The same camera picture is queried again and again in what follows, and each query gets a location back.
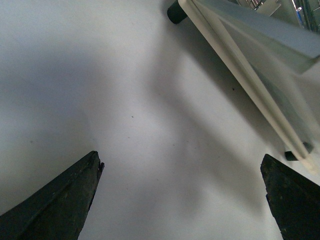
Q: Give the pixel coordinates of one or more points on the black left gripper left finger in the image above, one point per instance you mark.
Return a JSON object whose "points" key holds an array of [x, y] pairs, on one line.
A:
{"points": [[57, 211]]}

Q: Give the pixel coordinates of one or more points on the white Toshiba toaster oven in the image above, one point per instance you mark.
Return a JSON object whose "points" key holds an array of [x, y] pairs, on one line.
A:
{"points": [[272, 48]]}

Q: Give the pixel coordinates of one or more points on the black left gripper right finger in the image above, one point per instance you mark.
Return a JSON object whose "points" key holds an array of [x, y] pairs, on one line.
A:
{"points": [[293, 199]]}

